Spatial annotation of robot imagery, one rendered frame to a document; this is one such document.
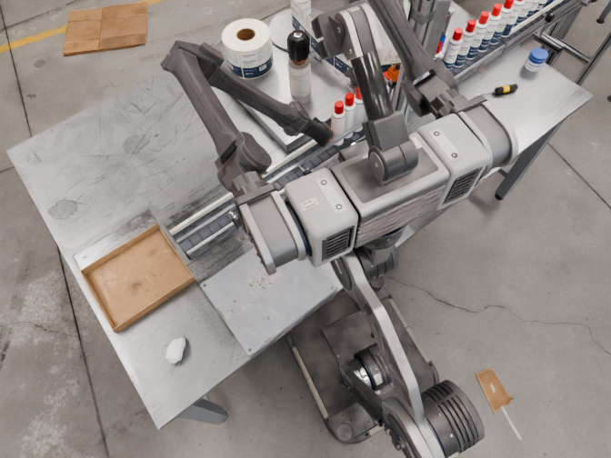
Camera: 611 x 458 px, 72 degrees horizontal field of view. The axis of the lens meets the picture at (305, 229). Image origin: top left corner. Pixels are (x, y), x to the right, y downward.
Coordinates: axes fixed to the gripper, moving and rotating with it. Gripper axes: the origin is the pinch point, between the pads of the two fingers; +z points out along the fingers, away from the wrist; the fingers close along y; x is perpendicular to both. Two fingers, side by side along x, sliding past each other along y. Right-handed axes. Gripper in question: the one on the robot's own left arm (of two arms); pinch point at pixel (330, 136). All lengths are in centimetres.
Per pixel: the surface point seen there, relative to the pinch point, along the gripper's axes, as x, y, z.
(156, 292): 71, -8, -43
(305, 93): -5.4, 23.5, 4.3
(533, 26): -87, -7, 75
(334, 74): -17.5, 28.6, 20.3
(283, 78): -2.9, 40.6, 8.9
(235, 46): -2, 54, -10
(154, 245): 65, 8, -39
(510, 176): -33, -41, 116
